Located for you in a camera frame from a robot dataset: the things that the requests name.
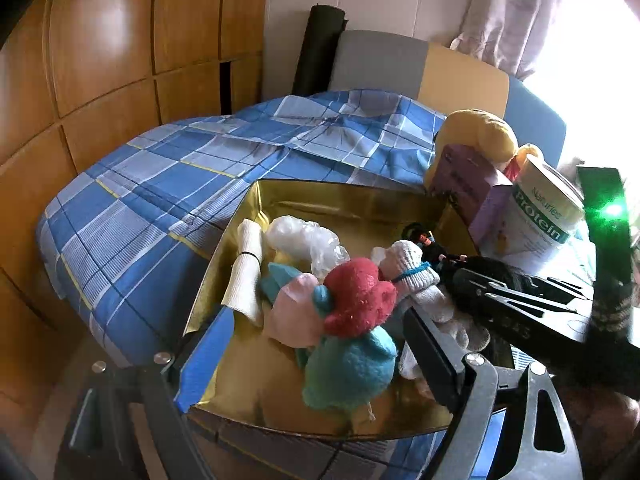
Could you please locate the red fuzzy sock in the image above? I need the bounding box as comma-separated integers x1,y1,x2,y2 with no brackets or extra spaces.
312,257,398,338

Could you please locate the gold cardboard box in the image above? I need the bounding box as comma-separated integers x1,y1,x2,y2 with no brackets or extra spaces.
182,177,501,443

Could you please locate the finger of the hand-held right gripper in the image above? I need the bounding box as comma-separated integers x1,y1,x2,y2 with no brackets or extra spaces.
442,266,581,318
520,272,596,305

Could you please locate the white rolled cloth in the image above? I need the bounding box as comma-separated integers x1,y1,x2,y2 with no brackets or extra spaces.
221,220,266,326

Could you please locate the clear bag of white cotton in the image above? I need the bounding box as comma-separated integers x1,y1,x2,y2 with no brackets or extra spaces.
264,215,351,278

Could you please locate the black rolled mat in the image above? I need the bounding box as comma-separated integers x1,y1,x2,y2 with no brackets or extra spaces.
291,5,349,97

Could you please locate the pale curtain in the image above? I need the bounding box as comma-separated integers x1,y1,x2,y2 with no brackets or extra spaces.
450,0,591,81

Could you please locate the grey yellow blue sofa backrest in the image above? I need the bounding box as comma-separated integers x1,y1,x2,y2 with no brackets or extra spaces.
327,30,568,171

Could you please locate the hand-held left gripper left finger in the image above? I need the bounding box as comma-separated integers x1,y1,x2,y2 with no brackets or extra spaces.
57,310,237,480

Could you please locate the yellow plush toy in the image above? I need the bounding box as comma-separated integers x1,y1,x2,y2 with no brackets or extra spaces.
424,108,543,196

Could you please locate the wooden wardrobe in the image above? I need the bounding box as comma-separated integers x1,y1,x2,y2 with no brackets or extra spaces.
0,0,271,331

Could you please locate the purple cardboard box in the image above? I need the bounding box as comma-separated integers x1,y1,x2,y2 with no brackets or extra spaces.
430,143,516,256

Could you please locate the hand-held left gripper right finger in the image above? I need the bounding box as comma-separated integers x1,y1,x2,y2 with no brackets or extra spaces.
404,309,586,480

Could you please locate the white metal can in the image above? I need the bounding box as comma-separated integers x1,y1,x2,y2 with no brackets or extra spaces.
480,154,586,273

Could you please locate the blue plaid blanket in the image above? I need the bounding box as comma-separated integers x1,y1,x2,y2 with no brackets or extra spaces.
35,89,596,480

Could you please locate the pink fuzzy sock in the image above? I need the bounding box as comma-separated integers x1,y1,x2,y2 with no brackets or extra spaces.
260,272,326,348

